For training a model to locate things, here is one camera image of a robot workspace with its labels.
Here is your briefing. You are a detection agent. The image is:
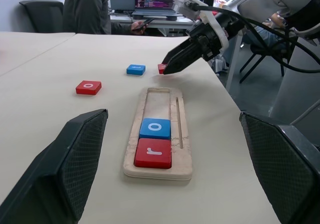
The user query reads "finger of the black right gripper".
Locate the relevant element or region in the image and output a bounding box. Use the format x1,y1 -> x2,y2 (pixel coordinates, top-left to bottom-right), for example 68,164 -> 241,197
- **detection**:
161,38 -> 201,66
163,50 -> 205,75

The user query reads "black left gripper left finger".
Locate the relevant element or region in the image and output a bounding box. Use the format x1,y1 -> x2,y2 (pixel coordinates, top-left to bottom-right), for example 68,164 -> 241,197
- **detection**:
0,108 -> 109,224

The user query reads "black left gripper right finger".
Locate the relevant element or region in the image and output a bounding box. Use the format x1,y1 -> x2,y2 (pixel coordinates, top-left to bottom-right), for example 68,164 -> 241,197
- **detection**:
239,111 -> 320,224

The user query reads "black smartphone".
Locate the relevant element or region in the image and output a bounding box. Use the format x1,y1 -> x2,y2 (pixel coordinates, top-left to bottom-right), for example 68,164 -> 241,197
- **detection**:
132,18 -> 156,31

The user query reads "blue letter t block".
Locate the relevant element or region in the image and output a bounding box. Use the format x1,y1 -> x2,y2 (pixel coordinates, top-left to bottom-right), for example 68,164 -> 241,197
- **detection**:
126,64 -> 146,76

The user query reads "blue letter o block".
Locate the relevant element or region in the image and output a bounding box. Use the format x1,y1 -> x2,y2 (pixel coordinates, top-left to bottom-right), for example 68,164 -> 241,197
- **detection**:
138,118 -> 172,140

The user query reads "silver robot body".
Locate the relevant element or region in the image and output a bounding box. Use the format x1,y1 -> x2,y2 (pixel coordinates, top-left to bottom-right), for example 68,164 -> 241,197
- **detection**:
268,37 -> 320,126

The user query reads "wooden letter tray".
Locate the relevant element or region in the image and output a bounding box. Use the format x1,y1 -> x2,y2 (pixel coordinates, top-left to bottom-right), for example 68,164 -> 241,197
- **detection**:
122,87 -> 194,181

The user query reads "red letter o block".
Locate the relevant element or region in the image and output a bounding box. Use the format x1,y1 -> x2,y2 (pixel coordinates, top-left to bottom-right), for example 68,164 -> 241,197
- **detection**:
75,80 -> 103,95

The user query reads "red letter r block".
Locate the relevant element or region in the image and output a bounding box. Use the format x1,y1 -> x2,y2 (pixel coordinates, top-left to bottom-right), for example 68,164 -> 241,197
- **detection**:
134,138 -> 173,169

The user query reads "bare hand of seated person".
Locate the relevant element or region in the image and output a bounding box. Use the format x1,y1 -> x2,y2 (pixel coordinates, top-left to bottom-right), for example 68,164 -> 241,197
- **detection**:
131,20 -> 148,34

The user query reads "white office desk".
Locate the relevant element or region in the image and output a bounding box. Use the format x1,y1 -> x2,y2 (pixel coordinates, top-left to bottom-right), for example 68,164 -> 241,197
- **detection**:
109,13 -> 197,37

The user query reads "white plastic bag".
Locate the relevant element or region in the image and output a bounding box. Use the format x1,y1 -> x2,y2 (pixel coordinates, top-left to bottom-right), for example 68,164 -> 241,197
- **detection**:
209,54 -> 230,77

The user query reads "black metal-legged chair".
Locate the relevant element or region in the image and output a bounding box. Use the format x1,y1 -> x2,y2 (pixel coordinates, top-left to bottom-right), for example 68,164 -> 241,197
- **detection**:
239,43 -> 286,84

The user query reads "seated person in blue jeans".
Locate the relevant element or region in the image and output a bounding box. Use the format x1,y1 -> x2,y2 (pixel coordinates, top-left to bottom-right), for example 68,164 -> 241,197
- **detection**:
249,10 -> 297,55

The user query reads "dark computer monitor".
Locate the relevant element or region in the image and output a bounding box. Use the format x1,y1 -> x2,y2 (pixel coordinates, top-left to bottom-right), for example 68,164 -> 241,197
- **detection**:
109,0 -> 137,12

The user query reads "person in grey jacket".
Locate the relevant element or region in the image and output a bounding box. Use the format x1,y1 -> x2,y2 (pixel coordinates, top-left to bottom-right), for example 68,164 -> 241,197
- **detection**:
62,0 -> 151,36

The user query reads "black office chair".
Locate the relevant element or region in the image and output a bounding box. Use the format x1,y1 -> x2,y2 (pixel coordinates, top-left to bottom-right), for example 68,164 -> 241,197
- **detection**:
19,0 -> 65,34

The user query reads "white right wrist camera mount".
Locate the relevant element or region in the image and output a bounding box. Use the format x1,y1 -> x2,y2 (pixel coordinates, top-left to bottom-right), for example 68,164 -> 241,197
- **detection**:
171,0 -> 230,51

